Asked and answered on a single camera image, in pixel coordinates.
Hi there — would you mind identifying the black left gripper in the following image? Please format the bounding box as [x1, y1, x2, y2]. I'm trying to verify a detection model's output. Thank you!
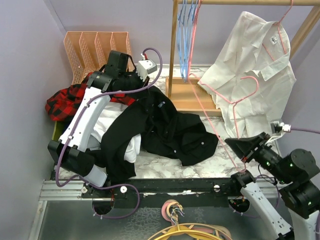
[118, 68, 151, 101]

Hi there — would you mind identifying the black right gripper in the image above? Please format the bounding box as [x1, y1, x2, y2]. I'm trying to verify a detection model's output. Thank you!
[224, 129, 292, 181]

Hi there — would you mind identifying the black button shirt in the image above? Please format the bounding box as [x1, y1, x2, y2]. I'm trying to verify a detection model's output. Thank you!
[100, 86, 219, 183]

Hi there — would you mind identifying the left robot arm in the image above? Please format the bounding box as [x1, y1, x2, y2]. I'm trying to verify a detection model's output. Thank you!
[47, 50, 157, 198]

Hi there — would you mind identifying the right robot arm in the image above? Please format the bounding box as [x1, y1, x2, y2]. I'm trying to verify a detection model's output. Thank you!
[225, 132, 320, 240]

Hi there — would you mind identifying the white crumpled shirt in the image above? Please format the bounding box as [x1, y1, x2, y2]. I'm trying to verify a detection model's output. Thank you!
[87, 102, 142, 163]

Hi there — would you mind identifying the white hanging shirt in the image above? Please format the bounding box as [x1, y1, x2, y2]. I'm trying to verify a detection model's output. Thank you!
[198, 11, 296, 138]

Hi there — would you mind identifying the red black plaid shirt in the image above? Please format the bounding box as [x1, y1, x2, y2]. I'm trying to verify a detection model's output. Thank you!
[44, 71, 138, 123]

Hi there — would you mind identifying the blue hanger bundle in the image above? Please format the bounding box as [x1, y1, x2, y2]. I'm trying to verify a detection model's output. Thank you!
[176, 0, 199, 83]

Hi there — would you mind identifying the pink hanger pile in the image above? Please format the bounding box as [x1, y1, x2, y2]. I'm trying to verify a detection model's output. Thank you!
[161, 199, 232, 240]

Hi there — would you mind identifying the yellow hanger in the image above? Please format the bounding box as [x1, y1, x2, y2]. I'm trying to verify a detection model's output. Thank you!
[148, 223, 219, 240]

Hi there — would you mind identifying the pink hanger holding shirt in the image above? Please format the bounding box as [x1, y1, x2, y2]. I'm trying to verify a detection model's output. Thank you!
[262, 0, 294, 61]

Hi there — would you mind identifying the peach file organizer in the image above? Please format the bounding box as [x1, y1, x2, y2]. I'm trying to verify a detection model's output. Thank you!
[63, 31, 132, 85]

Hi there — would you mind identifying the wooden clothes rack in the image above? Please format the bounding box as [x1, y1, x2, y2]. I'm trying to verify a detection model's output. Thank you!
[165, 0, 320, 117]

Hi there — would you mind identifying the green laundry basket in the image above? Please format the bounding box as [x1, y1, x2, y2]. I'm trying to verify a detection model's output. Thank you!
[51, 121, 66, 142]

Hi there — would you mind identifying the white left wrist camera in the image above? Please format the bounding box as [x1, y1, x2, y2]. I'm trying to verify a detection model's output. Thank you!
[136, 59, 157, 81]

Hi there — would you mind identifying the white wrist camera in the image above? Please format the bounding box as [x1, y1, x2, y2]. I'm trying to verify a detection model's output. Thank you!
[270, 120, 292, 137]
[136, 59, 157, 81]

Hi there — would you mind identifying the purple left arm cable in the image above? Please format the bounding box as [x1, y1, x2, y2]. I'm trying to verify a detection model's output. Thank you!
[55, 47, 163, 220]

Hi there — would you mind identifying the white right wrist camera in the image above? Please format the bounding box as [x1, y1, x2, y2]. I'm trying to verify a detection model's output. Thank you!
[270, 120, 292, 137]

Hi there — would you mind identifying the black mounting rail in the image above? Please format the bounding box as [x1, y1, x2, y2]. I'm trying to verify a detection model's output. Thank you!
[81, 171, 255, 209]

